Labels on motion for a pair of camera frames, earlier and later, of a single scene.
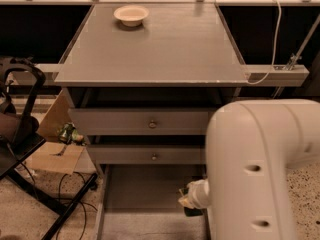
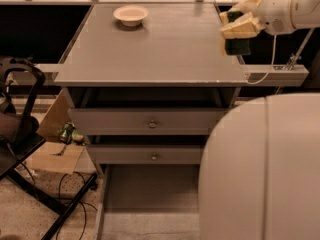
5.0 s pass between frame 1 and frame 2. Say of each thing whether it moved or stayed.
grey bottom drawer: stayed
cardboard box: stayed
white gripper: moved
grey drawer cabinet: stayed
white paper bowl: stayed
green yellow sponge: moved
